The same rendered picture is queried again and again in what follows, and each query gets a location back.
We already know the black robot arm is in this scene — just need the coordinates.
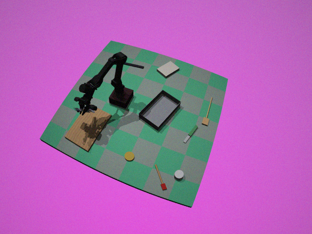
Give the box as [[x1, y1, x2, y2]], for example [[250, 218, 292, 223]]
[[79, 52, 127, 105]]

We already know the yellow round disc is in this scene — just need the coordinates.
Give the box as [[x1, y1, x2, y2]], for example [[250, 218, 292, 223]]
[[125, 152, 134, 161]]

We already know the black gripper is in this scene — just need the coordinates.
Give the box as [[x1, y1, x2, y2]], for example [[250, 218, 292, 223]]
[[74, 94, 97, 115]]

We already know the wooden board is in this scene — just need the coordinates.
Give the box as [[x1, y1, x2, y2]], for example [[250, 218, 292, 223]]
[[65, 108, 112, 151]]

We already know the white cylinder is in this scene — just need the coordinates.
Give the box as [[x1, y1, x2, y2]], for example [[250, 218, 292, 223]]
[[174, 170, 184, 180]]

